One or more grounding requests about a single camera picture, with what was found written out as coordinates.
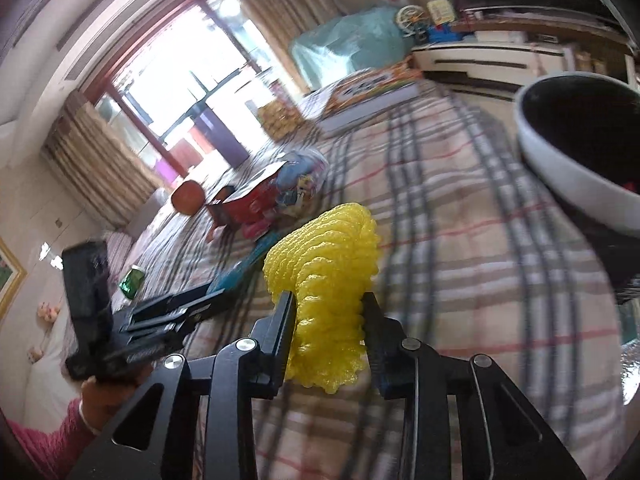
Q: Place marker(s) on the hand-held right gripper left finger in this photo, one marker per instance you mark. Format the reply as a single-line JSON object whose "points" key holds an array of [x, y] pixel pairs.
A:
{"points": [[285, 345]]}

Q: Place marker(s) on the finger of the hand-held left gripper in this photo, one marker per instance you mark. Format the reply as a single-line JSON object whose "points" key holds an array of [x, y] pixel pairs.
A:
{"points": [[235, 272], [190, 315]]}

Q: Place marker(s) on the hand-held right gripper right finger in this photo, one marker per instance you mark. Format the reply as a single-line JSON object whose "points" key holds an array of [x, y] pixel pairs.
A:
{"points": [[380, 355]]}

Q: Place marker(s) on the pink spoon-shaped packet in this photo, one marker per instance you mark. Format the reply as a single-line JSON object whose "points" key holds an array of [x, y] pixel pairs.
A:
{"points": [[255, 229]]}

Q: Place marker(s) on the red carton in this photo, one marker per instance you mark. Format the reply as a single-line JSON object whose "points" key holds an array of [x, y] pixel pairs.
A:
{"points": [[250, 200]]}

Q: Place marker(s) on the yellow foam fruit net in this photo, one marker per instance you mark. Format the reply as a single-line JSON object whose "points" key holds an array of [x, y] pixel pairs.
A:
{"points": [[325, 280]]}

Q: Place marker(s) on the white trash bin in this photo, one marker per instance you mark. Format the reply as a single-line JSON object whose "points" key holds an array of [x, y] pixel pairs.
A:
{"points": [[560, 160]]}

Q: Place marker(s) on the person's left forearm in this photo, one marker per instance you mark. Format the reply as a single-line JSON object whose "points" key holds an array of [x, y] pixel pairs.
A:
{"points": [[55, 440]]}

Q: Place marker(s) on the green snack wrapper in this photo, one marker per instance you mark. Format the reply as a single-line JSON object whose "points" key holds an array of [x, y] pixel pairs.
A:
{"points": [[132, 284]]}

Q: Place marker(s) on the framed picture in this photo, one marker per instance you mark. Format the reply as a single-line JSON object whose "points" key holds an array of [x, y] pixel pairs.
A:
{"points": [[10, 280]]}

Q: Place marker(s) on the apple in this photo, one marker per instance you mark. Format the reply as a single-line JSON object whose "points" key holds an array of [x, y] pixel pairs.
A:
{"points": [[187, 197]]}

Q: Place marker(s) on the blue snack wrapper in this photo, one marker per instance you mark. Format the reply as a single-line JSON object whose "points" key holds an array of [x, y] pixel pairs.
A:
{"points": [[302, 185]]}

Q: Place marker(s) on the plaid tablecloth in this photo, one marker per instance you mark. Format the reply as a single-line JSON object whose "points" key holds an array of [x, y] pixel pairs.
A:
{"points": [[450, 260]]}

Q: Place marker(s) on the purple thermos bottle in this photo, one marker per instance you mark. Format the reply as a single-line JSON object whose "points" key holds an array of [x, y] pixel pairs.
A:
{"points": [[220, 132]]}

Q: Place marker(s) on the clear cookie jar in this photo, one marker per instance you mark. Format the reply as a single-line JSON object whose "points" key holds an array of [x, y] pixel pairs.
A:
{"points": [[280, 117]]}

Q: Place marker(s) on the colourful picture book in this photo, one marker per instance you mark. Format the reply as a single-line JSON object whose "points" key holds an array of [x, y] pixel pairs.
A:
{"points": [[360, 95]]}

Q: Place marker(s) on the teal covered furniture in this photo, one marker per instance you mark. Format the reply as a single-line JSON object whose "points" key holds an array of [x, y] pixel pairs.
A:
{"points": [[350, 45]]}

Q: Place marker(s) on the ferris wheel toy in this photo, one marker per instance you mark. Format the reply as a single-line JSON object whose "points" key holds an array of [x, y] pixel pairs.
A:
{"points": [[410, 22]]}

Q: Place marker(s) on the blue toy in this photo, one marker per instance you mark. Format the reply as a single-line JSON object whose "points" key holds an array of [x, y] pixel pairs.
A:
{"points": [[442, 34]]}

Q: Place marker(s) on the white TV cabinet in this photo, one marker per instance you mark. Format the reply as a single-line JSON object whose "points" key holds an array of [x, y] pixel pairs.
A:
{"points": [[500, 60]]}

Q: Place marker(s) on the colourful toy board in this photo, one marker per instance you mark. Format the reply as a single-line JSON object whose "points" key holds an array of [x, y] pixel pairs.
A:
{"points": [[442, 10]]}

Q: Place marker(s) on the wooden sliding door frame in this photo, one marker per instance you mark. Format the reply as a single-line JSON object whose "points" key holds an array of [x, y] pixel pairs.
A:
{"points": [[160, 45]]}

